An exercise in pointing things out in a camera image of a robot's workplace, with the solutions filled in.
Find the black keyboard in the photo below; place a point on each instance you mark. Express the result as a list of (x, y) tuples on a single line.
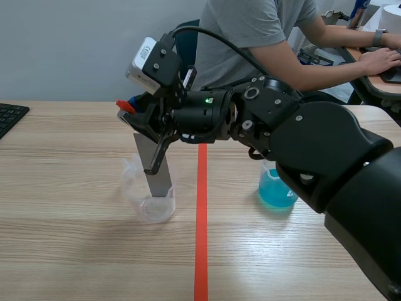
[(11, 119)]

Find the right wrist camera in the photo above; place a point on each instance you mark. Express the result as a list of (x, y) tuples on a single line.
[(139, 69)]

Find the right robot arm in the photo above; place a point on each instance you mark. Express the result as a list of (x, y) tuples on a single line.
[(344, 156)]

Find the dark blue chair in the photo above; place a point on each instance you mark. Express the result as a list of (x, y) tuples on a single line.
[(188, 40)]

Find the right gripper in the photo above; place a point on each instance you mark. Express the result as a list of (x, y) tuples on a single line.
[(200, 116)]

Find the empty clear plastic beaker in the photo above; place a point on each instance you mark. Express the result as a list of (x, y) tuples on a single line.
[(156, 214)]

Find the person's hand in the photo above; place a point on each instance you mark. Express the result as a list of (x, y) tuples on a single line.
[(380, 61)]

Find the wooden desk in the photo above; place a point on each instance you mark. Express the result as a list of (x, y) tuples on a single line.
[(372, 84)]

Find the clear beaker with blue liquid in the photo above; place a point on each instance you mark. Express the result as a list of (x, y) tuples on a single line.
[(274, 196)]

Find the person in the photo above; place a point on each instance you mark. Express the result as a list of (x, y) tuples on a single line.
[(238, 31)]

